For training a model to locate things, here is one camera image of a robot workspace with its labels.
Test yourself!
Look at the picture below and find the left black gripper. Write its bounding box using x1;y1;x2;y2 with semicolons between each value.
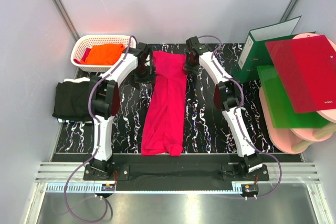
131;64;155;90

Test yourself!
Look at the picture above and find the magenta t shirt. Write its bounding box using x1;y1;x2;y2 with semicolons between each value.
141;51;187;156

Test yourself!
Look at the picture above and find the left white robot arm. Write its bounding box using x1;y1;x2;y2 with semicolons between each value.
83;42;155;180

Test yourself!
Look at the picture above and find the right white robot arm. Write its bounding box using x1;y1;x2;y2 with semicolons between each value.
184;36;263;180

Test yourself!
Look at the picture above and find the orange t shirt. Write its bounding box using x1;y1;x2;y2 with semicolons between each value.
79;44;125;66

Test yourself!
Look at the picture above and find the white plastic basket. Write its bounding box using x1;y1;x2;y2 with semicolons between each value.
70;35;130;72

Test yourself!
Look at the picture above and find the green lever arch binder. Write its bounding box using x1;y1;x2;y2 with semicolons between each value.
232;16;301;83

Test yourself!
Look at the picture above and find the folded black t shirt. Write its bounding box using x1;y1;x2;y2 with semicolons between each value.
52;78;92;122

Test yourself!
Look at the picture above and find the green plastic folder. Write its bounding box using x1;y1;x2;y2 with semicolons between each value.
257;66;330;129

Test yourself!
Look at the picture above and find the red plastic folder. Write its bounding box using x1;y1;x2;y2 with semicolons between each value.
265;35;335;113

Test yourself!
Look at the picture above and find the pink round wooden stool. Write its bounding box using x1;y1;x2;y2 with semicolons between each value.
259;34;335;154

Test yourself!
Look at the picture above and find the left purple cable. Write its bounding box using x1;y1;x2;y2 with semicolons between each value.
64;35;139;222

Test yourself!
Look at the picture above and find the purple cable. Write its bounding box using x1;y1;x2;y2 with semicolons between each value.
64;35;139;222
196;35;283;200

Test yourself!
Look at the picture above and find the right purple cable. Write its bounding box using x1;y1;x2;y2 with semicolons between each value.
196;35;283;200

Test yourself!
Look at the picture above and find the aluminium rail frame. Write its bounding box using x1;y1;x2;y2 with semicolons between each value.
24;162;334;223

